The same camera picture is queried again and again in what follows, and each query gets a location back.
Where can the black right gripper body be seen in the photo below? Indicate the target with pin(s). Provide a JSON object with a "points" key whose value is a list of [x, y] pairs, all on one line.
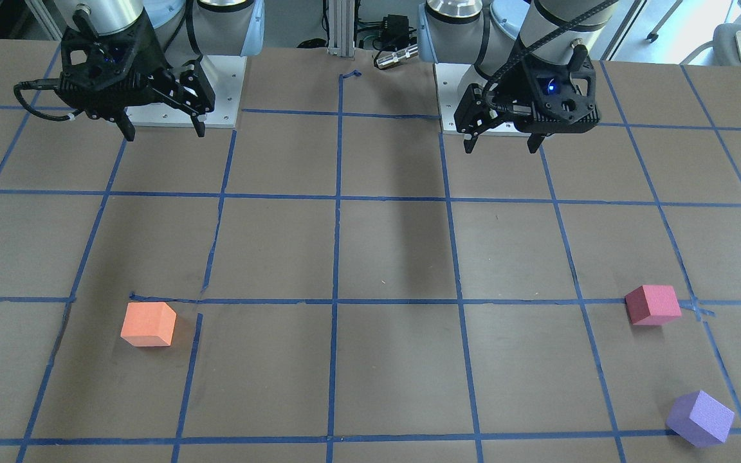
{"points": [[152, 63]]}

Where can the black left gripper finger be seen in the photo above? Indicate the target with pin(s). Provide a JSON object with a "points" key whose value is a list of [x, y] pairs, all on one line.
{"points": [[534, 142], [472, 116]]}

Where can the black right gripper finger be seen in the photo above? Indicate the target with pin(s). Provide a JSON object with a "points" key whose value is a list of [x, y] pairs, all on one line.
{"points": [[188, 89], [125, 125]]}

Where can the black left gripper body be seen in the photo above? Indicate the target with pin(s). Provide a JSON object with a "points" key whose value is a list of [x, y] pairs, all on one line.
{"points": [[517, 82]]}

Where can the orange foam cube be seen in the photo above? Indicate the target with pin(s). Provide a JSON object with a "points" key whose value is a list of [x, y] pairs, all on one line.
{"points": [[148, 324]]}

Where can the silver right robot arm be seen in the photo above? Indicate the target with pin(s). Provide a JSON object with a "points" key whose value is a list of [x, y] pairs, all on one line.
{"points": [[185, 30]]}

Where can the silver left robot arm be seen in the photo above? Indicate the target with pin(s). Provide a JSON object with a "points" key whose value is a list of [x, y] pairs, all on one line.
{"points": [[490, 37]]}

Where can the pink foam cube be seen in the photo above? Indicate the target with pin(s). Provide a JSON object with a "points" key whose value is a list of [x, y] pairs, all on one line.
{"points": [[652, 305]]}

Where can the brown paper mat blue grid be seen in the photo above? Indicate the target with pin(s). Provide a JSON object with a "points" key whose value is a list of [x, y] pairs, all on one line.
{"points": [[350, 285]]}

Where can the purple foam cube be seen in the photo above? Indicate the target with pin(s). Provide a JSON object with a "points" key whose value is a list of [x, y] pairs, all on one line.
{"points": [[700, 419]]}

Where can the aluminium frame post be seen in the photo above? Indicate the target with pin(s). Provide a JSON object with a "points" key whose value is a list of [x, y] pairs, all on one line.
{"points": [[340, 19]]}

